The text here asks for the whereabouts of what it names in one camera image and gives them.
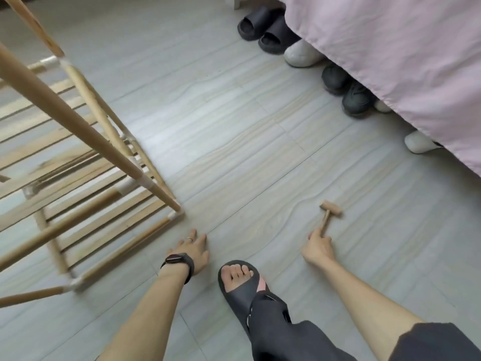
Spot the person's right hand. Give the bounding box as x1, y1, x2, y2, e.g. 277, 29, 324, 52
302, 228, 337, 269

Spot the person's left hand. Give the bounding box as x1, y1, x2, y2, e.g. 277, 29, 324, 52
164, 229, 210, 277

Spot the person's right forearm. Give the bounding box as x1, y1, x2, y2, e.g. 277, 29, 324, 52
319, 255, 422, 361

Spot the person's left forearm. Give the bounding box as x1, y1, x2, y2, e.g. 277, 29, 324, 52
98, 267, 189, 361

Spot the person's black sandal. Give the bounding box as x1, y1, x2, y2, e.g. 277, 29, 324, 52
218, 259, 290, 335

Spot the person's black shirt sleeve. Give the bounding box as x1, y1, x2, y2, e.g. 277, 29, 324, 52
389, 321, 481, 361

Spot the black smartwatch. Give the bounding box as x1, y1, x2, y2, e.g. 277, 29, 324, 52
160, 252, 195, 284

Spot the wooden mallet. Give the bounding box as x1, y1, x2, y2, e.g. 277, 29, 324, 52
314, 201, 344, 239

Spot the dark shoe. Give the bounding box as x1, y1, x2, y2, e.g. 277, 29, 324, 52
342, 80, 377, 117
322, 64, 350, 95

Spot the pink ruffled bed skirt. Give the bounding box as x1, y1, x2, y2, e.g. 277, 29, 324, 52
282, 0, 481, 177

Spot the black slipper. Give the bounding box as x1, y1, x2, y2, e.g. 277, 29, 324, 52
259, 17, 302, 56
238, 5, 283, 41

